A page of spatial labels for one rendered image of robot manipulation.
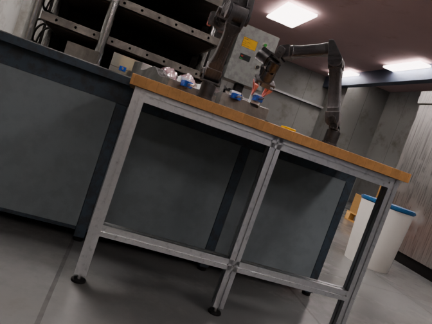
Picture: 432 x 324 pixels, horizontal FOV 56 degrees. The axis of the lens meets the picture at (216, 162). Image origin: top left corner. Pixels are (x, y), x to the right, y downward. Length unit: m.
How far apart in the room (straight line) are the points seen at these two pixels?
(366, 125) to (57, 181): 11.09
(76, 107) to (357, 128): 10.89
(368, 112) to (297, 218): 10.37
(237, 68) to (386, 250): 2.05
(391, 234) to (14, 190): 2.99
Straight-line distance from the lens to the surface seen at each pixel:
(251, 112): 2.07
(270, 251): 2.25
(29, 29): 2.76
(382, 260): 3.94
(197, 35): 2.85
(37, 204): 2.03
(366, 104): 12.47
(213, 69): 1.70
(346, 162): 1.75
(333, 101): 1.91
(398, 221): 3.88
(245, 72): 2.98
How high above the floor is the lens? 0.71
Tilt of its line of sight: 4 degrees down
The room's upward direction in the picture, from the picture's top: 19 degrees clockwise
